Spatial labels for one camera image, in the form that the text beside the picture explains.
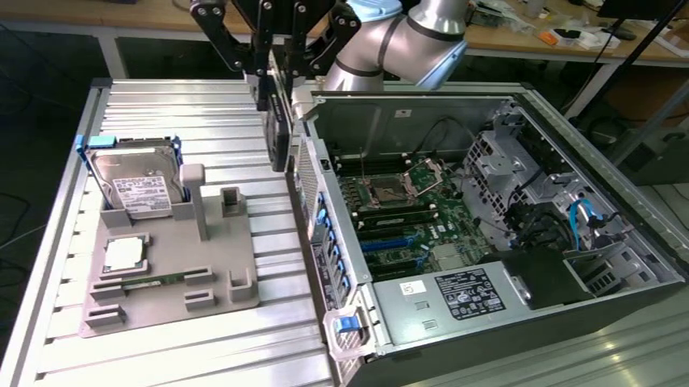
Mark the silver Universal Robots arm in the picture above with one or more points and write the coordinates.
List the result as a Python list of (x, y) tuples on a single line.
[(372, 44)]

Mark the thin metal locking lever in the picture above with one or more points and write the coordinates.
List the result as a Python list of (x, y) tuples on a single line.
[(365, 165)]

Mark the long black expansion slot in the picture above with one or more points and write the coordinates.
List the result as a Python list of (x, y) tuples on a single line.
[(396, 274), (393, 264), (390, 235)]

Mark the green motherboard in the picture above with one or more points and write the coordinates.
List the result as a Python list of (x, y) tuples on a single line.
[(452, 217)]

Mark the blue card retention clip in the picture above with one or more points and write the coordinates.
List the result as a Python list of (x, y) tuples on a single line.
[(323, 200), (325, 215), (330, 234), (337, 252), (341, 270), (345, 288)]

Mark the black floor box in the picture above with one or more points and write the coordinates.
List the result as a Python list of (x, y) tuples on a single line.
[(657, 161)]

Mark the open black PC case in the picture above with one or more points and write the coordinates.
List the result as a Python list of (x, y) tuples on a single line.
[(485, 354)]

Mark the hard disk with blue carrier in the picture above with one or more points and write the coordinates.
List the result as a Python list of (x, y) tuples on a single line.
[(136, 185)]

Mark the small orange box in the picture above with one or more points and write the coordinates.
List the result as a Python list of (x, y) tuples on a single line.
[(546, 37)]

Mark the grey parts rack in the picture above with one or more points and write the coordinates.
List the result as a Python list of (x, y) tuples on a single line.
[(215, 262)]

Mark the blue case release latch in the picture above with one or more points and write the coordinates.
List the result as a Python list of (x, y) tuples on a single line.
[(346, 325)]

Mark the silver chipset heatsink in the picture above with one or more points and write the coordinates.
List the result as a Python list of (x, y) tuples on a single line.
[(448, 258)]

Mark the black monitor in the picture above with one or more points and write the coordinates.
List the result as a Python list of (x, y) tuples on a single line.
[(645, 8)]

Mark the grey metal disk bay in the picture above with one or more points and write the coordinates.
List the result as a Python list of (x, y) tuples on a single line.
[(485, 161)]

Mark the black plastic shroud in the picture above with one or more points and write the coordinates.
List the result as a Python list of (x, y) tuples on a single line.
[(538, 274)]

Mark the blue expansion slot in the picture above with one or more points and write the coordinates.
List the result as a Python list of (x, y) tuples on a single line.
[(389, 244)]

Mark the green RAM stick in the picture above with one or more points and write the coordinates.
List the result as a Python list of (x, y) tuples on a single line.
[(154, 280)]

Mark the black computer mouse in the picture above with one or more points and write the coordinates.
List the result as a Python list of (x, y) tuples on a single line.
[(621, 34)]

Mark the silver socket cover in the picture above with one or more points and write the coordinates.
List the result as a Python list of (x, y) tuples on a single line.
[(417, 168)]

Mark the silver CPU chip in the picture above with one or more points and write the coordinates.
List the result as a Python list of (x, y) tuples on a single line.
[(124, 256)]

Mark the white black desk device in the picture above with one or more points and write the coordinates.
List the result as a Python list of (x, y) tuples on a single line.
[(578, 39)]

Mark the wooden desk white frame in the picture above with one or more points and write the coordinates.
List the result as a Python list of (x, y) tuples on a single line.
[(80, 20), (512, 40)]

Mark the CPU socket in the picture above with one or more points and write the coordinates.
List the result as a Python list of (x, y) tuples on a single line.
[(386, 190)]

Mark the black tripod pole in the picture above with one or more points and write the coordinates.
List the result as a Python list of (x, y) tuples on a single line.
[(632, 31)]

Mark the black RAM slot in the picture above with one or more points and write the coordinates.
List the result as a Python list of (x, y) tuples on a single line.
[(396, 205), (388, 169), (396, 209), (396, 214), (388, 165), (388, 161), (388, 157)]

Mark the grey power supply unit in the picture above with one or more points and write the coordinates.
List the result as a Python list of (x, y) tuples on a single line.
[(409, 310)]

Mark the green black graphics card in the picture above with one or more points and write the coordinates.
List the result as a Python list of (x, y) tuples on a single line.
[(277, 137)]

